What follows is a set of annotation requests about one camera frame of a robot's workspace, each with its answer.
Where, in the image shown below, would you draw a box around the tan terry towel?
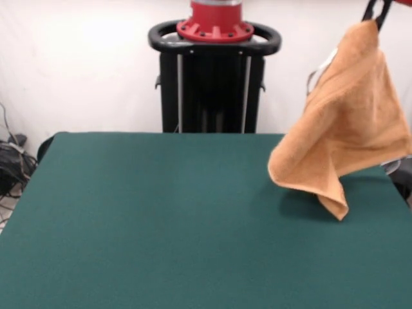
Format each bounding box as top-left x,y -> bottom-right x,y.
267,21 -> 412,222

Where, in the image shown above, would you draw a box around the black cable tangle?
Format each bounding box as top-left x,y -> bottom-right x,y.
0,102 -> 39,226

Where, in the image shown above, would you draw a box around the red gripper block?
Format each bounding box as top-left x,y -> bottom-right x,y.
361,0 -> 412,33

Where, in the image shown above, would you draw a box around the dark green table cloth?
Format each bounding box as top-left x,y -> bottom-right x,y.
0,131 -> 412,309

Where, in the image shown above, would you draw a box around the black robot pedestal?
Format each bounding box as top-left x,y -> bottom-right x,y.
147,19 -> 283,134

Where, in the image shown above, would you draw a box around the grey and blue cables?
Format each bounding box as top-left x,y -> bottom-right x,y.
381,158 -> 404,175

